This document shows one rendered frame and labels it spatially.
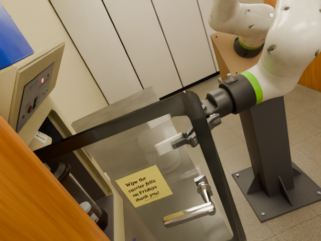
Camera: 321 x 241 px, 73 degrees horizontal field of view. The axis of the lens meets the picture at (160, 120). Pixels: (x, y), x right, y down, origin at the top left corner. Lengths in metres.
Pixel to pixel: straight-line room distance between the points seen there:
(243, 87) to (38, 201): 0.47
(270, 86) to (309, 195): 1.38
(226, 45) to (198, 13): 2.38
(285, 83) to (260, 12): 0.57
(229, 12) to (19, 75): 0.87
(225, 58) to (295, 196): 1.12
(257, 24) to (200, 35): 2.62
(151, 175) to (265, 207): 1.50
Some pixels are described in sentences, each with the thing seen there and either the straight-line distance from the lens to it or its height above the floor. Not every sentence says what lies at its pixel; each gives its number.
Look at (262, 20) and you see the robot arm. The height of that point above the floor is 1.26.
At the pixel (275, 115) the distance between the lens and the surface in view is 1.44.
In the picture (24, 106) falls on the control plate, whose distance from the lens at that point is 0.42.
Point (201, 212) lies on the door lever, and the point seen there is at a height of 1.21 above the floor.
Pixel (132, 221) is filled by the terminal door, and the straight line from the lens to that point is 0.47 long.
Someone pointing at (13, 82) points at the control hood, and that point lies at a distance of 0.35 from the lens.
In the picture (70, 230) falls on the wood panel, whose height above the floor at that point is 1.29.
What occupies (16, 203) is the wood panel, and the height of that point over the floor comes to 1.37.
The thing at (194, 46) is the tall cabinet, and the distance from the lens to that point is 3.66.
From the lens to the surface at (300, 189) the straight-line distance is 1.92.
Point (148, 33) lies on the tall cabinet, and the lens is 3.47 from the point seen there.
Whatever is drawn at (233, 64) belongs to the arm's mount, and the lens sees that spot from 1.25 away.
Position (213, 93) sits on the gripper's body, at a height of 1.26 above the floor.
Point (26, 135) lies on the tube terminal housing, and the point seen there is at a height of 1.38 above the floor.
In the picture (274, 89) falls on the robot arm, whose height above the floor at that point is 1.22.
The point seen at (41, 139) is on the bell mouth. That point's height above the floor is 1.34.
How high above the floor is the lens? 1.52
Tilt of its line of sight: 28 degrees down
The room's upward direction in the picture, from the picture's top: 25 degrees counter-clockwise
